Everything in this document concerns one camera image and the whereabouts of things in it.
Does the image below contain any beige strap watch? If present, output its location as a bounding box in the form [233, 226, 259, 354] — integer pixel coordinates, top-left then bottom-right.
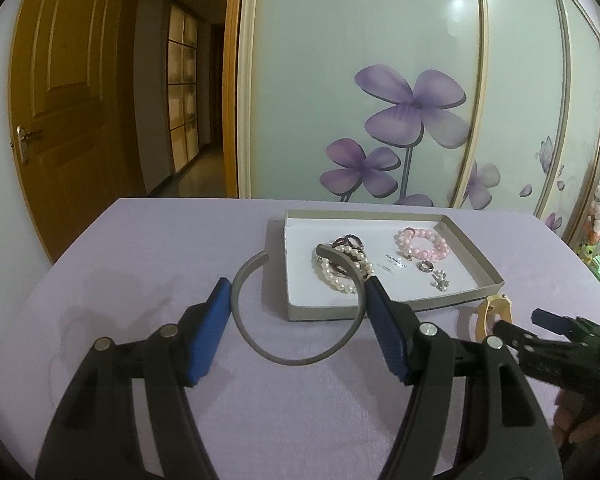
[475, 294, 514, 342]

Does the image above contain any silver ball pendant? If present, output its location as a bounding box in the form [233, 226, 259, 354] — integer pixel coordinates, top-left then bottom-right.
[431, 269, 450, 292]

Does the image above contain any white pearl bracelet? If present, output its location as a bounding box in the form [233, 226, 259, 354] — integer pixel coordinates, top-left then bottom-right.
[313, 242, 376, 295]

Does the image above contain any grey cuff bangle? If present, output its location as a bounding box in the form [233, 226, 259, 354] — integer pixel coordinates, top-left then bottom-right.
[229, 244, 368, 366]

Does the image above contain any person's right hand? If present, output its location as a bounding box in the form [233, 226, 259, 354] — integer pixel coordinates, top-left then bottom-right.
[552, 389, 600, 448]

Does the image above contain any grey cardboard tray box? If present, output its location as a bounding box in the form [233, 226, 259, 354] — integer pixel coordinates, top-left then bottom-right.
[280, 208, 504, 322]

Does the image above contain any wooden door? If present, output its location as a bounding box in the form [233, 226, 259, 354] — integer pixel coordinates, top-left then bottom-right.
[9, 0, 145, 261]

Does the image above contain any floral glass wardrobe door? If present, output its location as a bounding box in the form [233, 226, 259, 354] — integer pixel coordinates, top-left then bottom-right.
[236, 0, 485, 208]

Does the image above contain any hallway lattice window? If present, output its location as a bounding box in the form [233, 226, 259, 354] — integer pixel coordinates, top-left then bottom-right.
[166, 6, 199, 174]

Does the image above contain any silver ring pendant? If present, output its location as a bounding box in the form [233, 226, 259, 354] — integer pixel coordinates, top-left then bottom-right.
[417, 260, 434, 273]

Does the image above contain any pink bead bracelet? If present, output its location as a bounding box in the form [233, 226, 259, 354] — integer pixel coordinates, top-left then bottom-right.
[394, 226, 451, 264]

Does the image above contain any dark red bead necklace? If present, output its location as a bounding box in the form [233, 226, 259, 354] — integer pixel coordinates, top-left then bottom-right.
[329, 233, 368, 281]

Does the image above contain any brass door handle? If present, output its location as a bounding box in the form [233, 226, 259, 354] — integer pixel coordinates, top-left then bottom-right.
[12, 125, 44, 165]

